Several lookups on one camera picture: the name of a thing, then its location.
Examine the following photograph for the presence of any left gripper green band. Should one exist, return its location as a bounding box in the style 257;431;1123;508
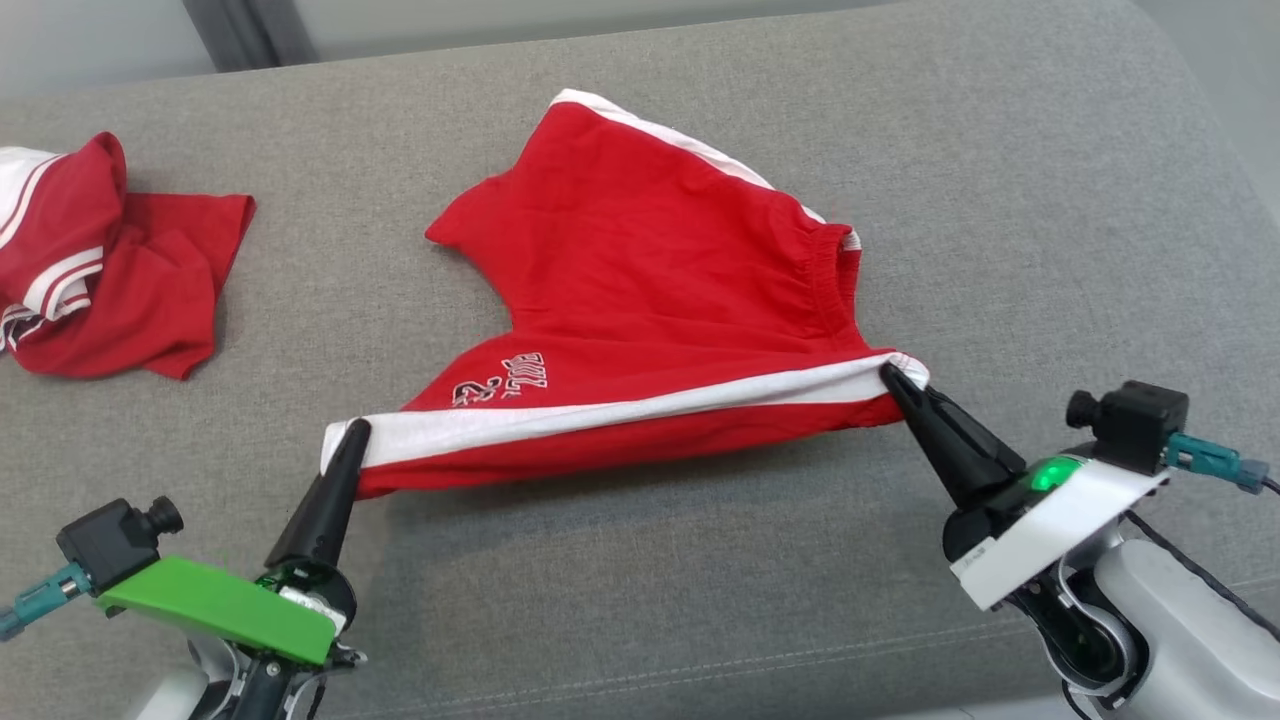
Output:
95;420;374;670

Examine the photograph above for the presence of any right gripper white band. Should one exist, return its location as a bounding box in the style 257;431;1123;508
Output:
882;363;1171;613

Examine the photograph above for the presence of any red jersey white striped trim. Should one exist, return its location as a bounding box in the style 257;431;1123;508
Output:
0;132;257;381

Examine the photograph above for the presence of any red shorts white side stripe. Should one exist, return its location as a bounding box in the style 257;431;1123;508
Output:
320;88;933;501

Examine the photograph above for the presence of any teal connector right camera cable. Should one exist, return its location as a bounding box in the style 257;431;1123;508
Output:
1165;432;1280;498

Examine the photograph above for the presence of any teal connector camera cable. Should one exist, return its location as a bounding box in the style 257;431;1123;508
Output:
1165;432;1280;498
0;562;96;641

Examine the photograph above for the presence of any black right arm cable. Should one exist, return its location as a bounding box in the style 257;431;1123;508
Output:
1125;510;1280;641

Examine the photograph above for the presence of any teal connector left camera cable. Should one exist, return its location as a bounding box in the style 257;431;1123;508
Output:
0;562;96;641

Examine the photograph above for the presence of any grey wheeled frame post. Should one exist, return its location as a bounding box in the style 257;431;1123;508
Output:
180;0;321;73

